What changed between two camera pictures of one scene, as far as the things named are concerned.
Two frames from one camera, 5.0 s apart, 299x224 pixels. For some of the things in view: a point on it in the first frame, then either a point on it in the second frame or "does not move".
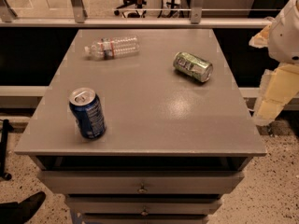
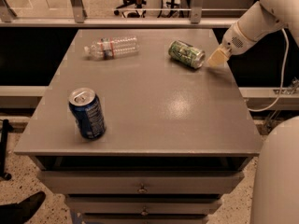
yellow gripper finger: (278, 86) → (237, 42)
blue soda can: (88, 111) does not move
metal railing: (197, 19) does not move
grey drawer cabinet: (172, 147) does not move
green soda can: (195, 67) → (187, 54)
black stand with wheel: (4, 138) does not move
